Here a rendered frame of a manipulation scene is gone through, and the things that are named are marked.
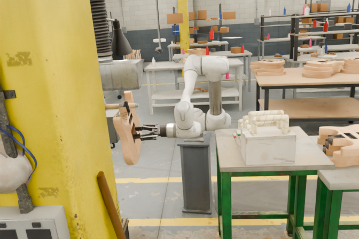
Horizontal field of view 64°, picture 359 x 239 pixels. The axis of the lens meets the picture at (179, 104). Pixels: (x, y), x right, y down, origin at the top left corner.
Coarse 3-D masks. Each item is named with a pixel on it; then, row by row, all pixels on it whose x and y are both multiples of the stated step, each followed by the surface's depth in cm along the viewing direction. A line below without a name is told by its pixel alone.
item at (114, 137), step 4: (108, 112) 209; (112, 112) 209; (116, 112) 208; (108, 116) 200; (112, 116) 199; (108, 120) 199; (112, 120) 199; (108, 124) 200; (112, 124) 200; (108, 128) 201; (112, 128) 201; (108, 132) 202; (112, 132) 202; (116, 132) 202; (112, 136) 203; (116, 136) 203; (112, 140) 204; (116, 140) 203; (112, 148) 209
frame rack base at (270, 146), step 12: (264, 132) 160; (276, 132) 159; (252, 144) 156; (264, 144) 156; (276, 144) 156; (288, 144) 156; (252, 156) 158; (264, 156) 158; (276, 156) 158; (288, 156) 158
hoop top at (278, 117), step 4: (256, 116) 154; (260, 116) 154; (264, 116) 154; (268, 116) 153; (272, 116) 153; (276, 116) 153; (280, 116) 153; (284, 116) 153; (288, 116) 153; (256, 120) 153; (260, 120) 153; (264, 120) 153; (268, 120) 153; (272, 120) 153; (276, 120) 153; (280, 120) 154
